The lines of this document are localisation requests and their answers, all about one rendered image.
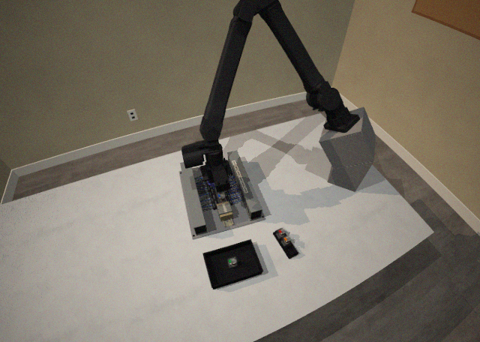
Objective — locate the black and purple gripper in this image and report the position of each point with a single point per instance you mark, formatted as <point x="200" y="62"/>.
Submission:
<point x="205" y="176"/>

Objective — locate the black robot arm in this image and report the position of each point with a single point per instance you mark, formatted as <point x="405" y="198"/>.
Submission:
<point x="320" y="95"/>

